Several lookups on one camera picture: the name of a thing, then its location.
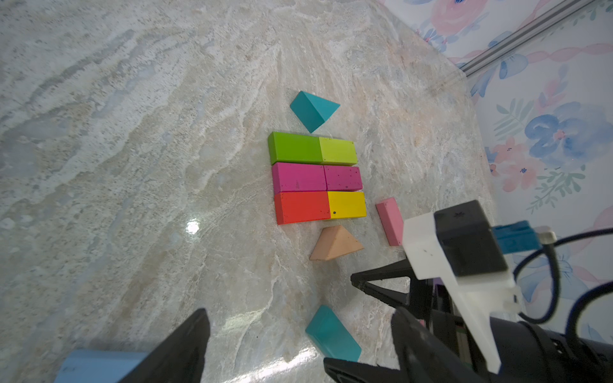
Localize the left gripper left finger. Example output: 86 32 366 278
120 308 211 383

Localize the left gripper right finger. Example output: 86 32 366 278
391 308 474 382

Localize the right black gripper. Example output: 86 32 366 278
323 259 613 383

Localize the teal rectangular block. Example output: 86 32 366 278
306 305 362 362

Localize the tan wooden block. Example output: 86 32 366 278
309 225 364 261

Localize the light blue block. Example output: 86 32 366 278
54 349 148 383

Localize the yellow block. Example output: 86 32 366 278
327 191 367 220

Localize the red block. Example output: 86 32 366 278
274 191 331 225

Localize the magenta block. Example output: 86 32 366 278
323 165 363 192
272 162 327 194

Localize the lime green block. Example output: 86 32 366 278
319 137 358 166

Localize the teal triangle block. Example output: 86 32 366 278
290 91 340 133

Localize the light pink upright block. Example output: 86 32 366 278
376 197 404 247

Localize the right frame post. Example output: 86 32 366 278
459 0 597 78

